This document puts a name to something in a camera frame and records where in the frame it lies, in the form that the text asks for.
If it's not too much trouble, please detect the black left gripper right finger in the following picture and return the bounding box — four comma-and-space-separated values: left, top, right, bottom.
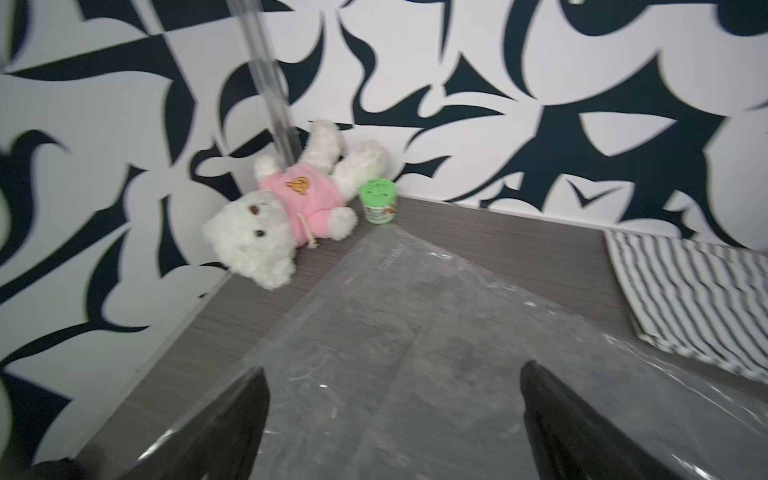
520, 361, 680, 479

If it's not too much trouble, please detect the clear plastic vacuum bag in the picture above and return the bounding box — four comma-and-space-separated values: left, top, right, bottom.
138, 226, 767, 479

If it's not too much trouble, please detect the white teddy bear pink shirt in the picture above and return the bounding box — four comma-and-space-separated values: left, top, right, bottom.
203, 120, 387, 290

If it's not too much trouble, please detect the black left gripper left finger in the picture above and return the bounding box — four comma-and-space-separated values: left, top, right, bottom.
122, 367, 271, 479

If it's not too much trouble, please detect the striped white black garment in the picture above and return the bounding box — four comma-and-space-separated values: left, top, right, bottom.
605, 231, 767, 383

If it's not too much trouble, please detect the aluminium cage frame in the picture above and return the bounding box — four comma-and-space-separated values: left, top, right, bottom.
227, 0, 301, 166

